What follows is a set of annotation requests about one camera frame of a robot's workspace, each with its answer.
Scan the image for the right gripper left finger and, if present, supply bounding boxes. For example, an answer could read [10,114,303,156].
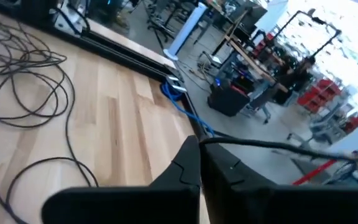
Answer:
[149,134,202,188]

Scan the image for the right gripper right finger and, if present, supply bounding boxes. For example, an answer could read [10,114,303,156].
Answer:
[200,141,277,224]

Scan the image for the long black cord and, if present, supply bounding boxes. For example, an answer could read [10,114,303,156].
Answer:
[0,17,358,224]

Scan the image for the red stand leg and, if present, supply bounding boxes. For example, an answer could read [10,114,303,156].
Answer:
[291,158,339,187]

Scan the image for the person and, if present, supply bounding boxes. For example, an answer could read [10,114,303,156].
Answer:
[272,55,316,106]

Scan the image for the red storage bins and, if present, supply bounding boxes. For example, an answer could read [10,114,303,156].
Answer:
[342,112,358,134]
[296,78,344,113]

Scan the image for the white tower fan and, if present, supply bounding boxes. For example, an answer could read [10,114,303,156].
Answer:
[162,1,210,62]

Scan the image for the thin blue data cable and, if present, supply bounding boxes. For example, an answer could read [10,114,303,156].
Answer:
[161,82,216,138]

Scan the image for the black gantry frame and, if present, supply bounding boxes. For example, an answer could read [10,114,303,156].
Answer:
[270,10,344,65]

